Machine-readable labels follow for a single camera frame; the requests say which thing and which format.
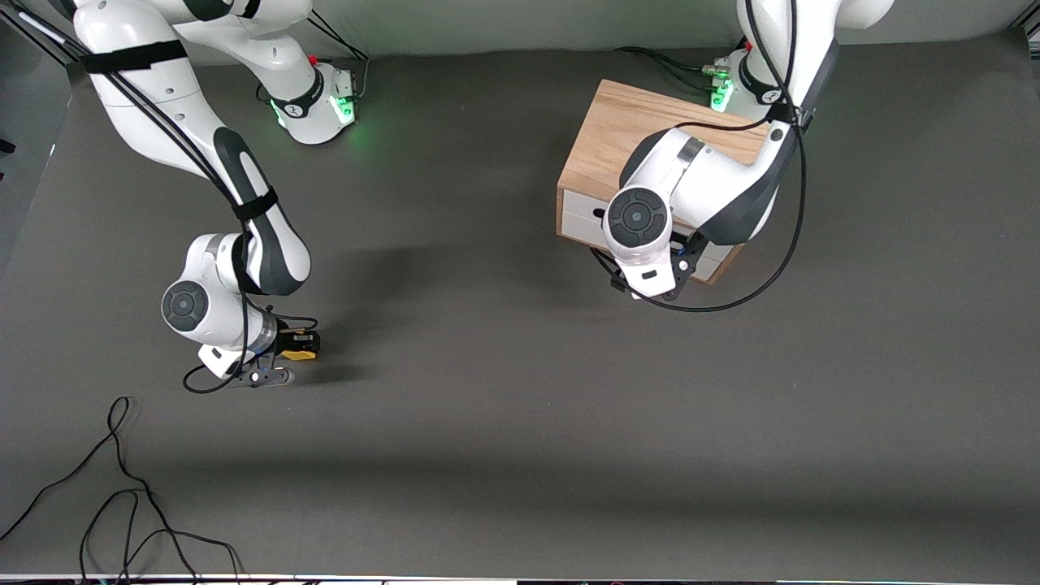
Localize dark grey table cover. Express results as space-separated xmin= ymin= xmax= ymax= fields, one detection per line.
xmin=0 ymin=28 xmax=1040 ymax=579

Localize loose thin black cable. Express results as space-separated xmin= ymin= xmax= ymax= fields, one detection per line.
xmin=0 ymin=396 xmax=245 ymax=584

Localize white-fronted drawer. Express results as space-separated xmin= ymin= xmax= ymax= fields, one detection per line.
xmin=562 ymin=189 xmax=736 ymax=281

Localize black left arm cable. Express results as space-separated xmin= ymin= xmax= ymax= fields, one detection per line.
xmin=589 ymin=0 xmax=807 ymax=314

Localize wooden drawer cabinet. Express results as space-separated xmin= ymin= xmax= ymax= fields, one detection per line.
xmin=557 ymin=79 xmax=773 ymax=285

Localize black left base cables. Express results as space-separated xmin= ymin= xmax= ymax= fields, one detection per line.
xmin=613 ymin=37 xmax=752 ymax=90

